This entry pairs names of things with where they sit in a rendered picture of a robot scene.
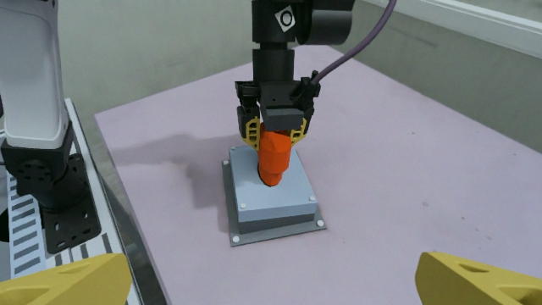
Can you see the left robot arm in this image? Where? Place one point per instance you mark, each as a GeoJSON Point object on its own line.
{"type": "Point", "coordinates": [39, 136]}

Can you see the light blue square plate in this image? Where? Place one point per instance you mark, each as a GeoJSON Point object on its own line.
{"type": "Point", "coordinates": [290, 197]}

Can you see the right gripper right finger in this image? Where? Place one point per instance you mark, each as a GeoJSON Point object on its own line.
{"type": "Point", "coordinates": [444, 279]}

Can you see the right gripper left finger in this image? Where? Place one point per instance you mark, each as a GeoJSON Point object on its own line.
{"type": "Point", "coordinates": [104, 279]}

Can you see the white slotted rail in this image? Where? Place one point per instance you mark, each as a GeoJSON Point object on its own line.
{"type": "Point", "coordinates": [109, 241]}

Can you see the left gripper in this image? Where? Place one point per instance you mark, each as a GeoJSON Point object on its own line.
{"type": "Point", "coordinates": [267, 65]}

